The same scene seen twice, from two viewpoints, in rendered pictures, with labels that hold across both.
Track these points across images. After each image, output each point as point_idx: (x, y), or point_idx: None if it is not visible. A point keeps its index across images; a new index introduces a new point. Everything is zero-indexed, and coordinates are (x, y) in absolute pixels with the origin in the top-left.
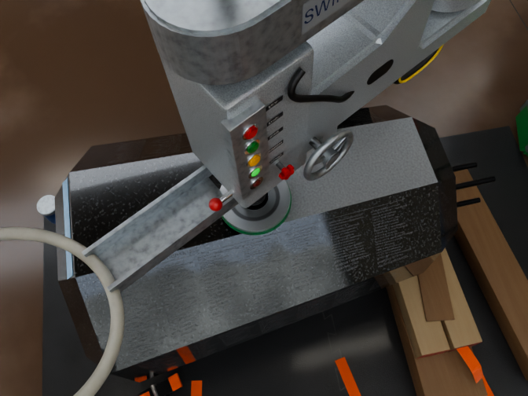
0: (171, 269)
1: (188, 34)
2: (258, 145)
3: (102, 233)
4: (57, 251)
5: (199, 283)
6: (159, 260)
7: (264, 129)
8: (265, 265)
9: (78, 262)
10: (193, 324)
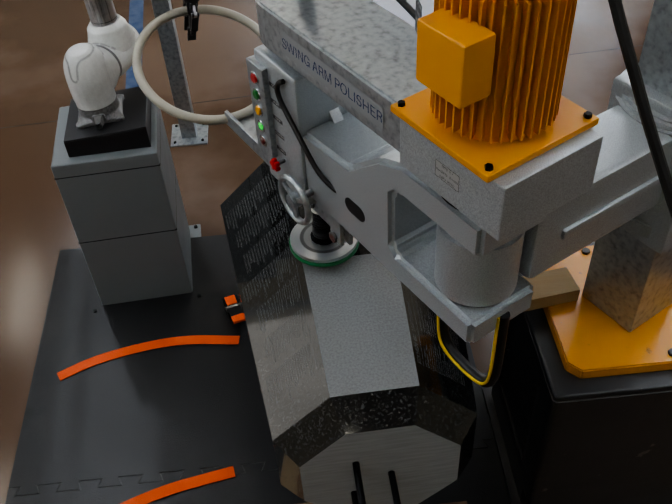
0: (277, 204)
1: None
2: (261, 102)
3: None
4: None
5: (267, 230)
6: (245, 139)
7: (262, 92)
8: (274, 272)
9: None
10: (242, 243)
